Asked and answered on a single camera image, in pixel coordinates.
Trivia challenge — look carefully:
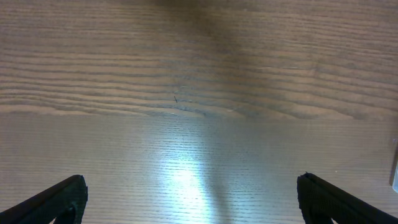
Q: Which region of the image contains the clear plastic container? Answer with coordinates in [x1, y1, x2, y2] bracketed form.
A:
[389, 149, 398, 193]

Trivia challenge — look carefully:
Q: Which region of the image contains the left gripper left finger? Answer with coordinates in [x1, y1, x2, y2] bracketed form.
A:
[1, 175, 88, 224]

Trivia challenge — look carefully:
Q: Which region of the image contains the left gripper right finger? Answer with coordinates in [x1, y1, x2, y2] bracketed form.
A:
[297, 173, 397, 224]

